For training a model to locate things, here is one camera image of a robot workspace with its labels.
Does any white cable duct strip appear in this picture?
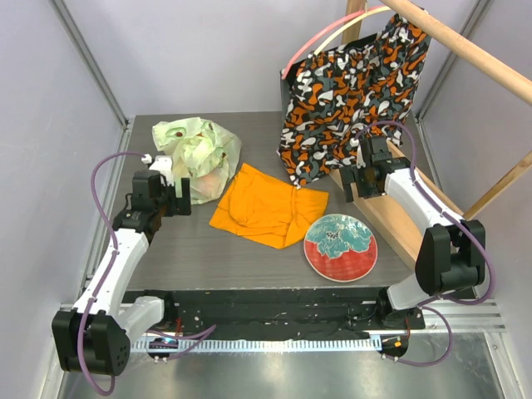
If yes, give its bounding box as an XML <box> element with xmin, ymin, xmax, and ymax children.
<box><xmin>131</xmin><ymin>335</ymin><xmax>382</xmax><ymax>354</ymax></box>

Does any orange cloth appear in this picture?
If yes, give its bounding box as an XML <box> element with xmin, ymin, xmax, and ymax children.
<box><xmin>209</xmin><ymin>163</ymin><xmax>329</xmax><ymax>249</ymax></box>

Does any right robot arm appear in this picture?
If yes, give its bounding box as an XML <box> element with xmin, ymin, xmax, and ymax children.
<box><xmin>340</xmin><ymin>136</ymin><xmax>486</xmax><ymax>328</ymax></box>

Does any patterned camouflage cloth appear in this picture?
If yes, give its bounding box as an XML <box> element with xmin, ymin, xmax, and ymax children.
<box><xmin>278</xmin><ymin>14</ymin><xmax>431</xmax><ymax>187</ymax></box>

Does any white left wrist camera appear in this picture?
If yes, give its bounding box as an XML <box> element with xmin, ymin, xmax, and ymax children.
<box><xmin>141</xmin><ymin>154</ymin><xmax>175</xmax><ymax>185</ymax></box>

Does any green avocado plastic bag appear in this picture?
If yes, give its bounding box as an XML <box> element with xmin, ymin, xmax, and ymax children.
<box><xmin>152</xmin><ymin>117</ymin><xmax>242</xmax><ymax>204</ymax></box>

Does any wooden rack frame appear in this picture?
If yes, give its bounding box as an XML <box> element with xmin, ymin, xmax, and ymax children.
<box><xmin>353</xmin><ymin>1</ymin><xmax>531</xmax><ymax>267</ymax></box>

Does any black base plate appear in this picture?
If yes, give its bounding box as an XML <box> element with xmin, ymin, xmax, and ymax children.
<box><xmin>120</xmin><ymin>286</ymin><xmax>427</xmax><ymax>337</ymax></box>

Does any pink and cream hanger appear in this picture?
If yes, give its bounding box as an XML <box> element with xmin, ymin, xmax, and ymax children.
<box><xmin>281</xmin><ymin>6</ymin><xmax>391</xmax><ymax>80</ymax></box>

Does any red floral plate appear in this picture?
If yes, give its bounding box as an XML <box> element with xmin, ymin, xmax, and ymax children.
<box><xmin>303</xmin><ymin>214</ymin><xmax>378</xmax><ymax>283</ymax></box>

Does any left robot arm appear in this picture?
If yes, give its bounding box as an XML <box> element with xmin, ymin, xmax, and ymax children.
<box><xmin>52</xmin><ymin>170</ymin><xmax>191</xmax><ymax>377</ymax></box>

